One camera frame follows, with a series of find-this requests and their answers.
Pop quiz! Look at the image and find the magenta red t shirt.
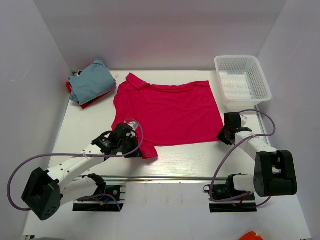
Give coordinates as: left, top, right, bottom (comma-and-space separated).
112, 73, 223, 159

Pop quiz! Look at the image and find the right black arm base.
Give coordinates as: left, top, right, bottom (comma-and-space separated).
209, 173, 257, 213

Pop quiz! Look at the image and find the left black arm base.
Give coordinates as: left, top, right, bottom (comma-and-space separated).
72, 184, 126, 213

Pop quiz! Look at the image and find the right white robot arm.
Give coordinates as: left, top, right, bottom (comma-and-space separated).
217, 111, 298, 200

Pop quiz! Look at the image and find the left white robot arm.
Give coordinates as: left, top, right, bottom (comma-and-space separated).
21, 119, 144, 221

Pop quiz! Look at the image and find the white perforated plastic basket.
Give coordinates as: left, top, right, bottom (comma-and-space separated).
214, 55, 272, 108

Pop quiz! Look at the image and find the folded light blue t shirt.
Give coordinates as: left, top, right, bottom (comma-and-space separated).
68, 58, 117, 105

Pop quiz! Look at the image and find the orange object at bottom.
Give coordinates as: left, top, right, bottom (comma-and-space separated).
239, 231, 264, 240

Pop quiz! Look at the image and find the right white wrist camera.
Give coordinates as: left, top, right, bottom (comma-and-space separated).
239, 114, 248, 128

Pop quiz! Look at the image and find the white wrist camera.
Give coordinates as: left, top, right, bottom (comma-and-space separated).
239, 114, 248, 128
127, 121, 139, 131

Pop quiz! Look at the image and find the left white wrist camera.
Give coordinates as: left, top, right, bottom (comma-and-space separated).
127, 121, 139, 131

